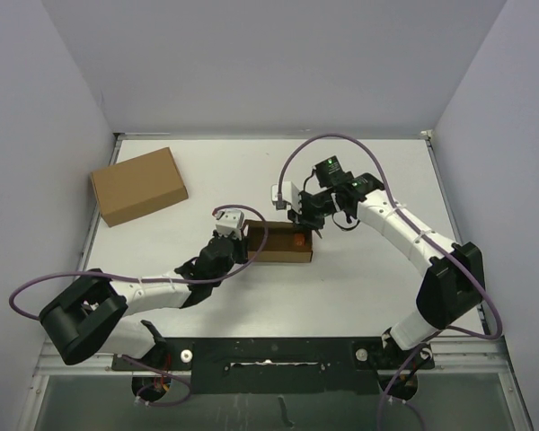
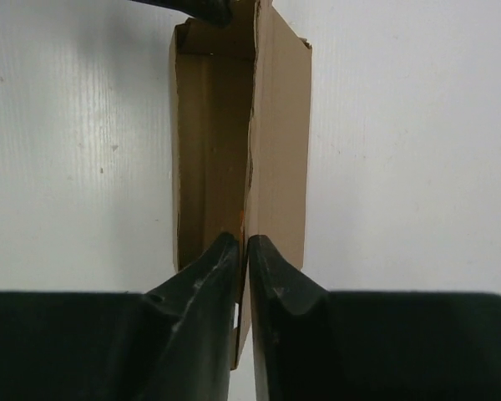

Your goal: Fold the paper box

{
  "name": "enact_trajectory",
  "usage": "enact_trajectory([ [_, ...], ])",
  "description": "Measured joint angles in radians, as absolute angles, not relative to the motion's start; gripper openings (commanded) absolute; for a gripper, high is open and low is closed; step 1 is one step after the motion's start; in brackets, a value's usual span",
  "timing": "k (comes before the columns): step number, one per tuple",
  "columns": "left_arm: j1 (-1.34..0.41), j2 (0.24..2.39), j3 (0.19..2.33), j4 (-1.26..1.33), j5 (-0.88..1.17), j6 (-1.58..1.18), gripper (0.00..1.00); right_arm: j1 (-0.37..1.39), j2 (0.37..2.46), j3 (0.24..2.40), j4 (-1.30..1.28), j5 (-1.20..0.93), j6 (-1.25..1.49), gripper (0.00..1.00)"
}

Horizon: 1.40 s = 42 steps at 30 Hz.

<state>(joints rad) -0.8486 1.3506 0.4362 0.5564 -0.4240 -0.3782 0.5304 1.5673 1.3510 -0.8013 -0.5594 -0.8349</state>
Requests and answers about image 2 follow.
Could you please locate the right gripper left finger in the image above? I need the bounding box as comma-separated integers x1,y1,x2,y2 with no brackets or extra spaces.
0,233,239,400

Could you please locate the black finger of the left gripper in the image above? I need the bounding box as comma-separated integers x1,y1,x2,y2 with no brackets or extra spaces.
134,0,233,28

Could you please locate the cardboard box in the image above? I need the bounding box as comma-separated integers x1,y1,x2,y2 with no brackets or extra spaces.
168,0,314,371

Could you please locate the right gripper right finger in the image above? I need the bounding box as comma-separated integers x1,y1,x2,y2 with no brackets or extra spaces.
247,235,501,400

